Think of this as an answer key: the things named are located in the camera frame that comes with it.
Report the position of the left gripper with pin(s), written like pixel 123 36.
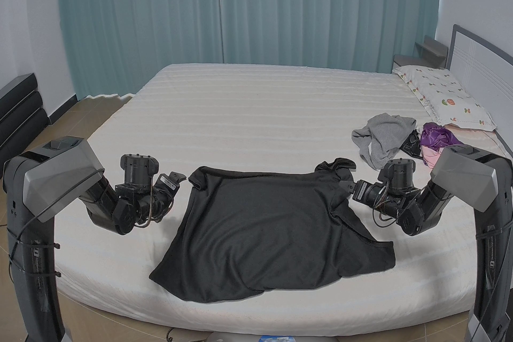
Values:
pixel 168 183

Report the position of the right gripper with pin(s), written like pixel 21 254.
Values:
pixel 360 190

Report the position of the black T-shirt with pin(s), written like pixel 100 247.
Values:
pixel 260 228

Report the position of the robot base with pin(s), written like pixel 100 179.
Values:
pixel 232 338

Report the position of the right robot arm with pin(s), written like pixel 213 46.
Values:
pixel 457 176

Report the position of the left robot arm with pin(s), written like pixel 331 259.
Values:
pixel 60 180

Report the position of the bed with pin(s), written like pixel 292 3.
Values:
pixel 260 112

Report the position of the grey garment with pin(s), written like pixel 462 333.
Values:
pixel 384 132

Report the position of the black shiny garment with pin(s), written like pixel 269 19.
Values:
pixel 411 146

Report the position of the pink garment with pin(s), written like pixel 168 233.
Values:
pixel 429 157

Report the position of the purple satin garment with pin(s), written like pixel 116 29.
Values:
pixel 439 136

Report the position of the white printed pillow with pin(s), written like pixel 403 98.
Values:
pixel 445 96

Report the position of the grey bedside table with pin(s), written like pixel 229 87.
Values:
pixel 433 46

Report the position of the blue-green curtain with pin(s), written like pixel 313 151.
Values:
pixel 320 3
pixel 140 11

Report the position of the black chest of drawers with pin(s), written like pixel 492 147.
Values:
pixel 20 108

